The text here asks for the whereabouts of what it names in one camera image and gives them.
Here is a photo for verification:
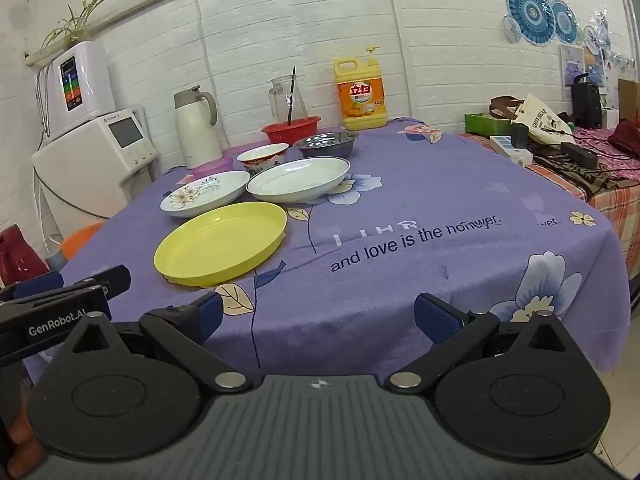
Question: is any cream tote bag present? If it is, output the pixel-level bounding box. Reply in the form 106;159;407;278
511;93;576;147

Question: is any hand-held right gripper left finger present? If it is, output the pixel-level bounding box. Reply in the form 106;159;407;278
62;291;253;395

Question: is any metal bowl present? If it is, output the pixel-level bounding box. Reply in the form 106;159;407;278
292;130;360;160

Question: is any white water dispenser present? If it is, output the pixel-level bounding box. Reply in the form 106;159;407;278
31;105;161;238

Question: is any green potted plant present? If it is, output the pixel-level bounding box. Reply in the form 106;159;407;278
40;0;112;53

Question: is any clear glass pitcher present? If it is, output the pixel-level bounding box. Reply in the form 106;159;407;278
268;75;308;123

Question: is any brown bag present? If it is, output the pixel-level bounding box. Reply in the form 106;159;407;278
489;96;526;120

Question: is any orange plastic stool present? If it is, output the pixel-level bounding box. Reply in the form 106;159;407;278
59;221;105;261

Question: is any white thermos jug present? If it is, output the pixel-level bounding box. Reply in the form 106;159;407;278
174;85;224;170

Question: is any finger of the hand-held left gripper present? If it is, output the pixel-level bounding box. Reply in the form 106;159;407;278
0;271;65;303
62;265;132;297

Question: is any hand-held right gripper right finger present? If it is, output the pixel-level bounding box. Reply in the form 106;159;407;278
387;292;583;395

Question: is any green box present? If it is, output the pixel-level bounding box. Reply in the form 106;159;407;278
464;112;512;136

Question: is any yellow detergent bottle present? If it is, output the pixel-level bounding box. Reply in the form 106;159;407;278
333;46;389;131

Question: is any white red patterned bowl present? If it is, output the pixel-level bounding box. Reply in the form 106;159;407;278
236;142;291;177

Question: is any wall poster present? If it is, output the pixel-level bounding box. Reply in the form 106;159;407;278
559;44;586;101

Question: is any large blue paper fan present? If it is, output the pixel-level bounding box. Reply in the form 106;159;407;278
505;0;557;47

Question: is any white floral plate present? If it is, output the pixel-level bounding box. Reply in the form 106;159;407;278
160;170;251;219

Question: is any cardboard box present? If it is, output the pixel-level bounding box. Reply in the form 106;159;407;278
617;78;640;123

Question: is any purple plastic bowl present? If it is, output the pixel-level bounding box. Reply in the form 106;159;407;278
192;156;235;180

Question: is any black stirring stick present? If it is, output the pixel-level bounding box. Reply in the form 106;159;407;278
286;66;297;126

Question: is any purple floral tablecloth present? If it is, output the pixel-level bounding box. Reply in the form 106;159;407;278
25;117;632;386

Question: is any white water purifier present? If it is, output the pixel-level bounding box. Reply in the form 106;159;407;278
36;41;117;142

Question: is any black upright speaker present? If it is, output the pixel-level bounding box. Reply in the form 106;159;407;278
571;74;603;130

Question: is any black long box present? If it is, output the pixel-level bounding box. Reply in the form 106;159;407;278
560;141;598;170

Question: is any small blue paper fan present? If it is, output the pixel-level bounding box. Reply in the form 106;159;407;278
550;0;580;45

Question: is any red plastic container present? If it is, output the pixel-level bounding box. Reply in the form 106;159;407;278
0;224;51;286

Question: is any white deep plate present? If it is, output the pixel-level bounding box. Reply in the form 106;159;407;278
245;156;351;204

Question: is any white power strip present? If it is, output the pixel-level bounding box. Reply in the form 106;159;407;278
489;135;534;167

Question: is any yellow plastic plate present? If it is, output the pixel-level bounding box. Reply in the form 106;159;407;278
153;201;288;289

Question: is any red plastic strainer basket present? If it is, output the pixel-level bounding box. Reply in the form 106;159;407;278
261;115;322;147

